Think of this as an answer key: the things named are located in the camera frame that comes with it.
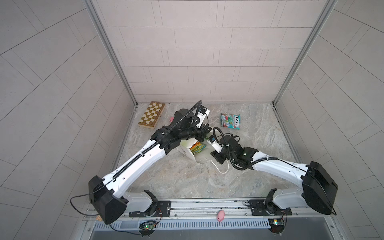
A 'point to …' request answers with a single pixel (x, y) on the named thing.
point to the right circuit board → (277, 225)
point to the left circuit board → (147, 228)
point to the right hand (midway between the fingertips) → (212, 152)
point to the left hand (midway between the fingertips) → (215, 128)
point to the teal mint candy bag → (231, 121)
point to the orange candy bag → (197, 147)
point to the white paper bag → (205, 155)
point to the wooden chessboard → (151, 115)
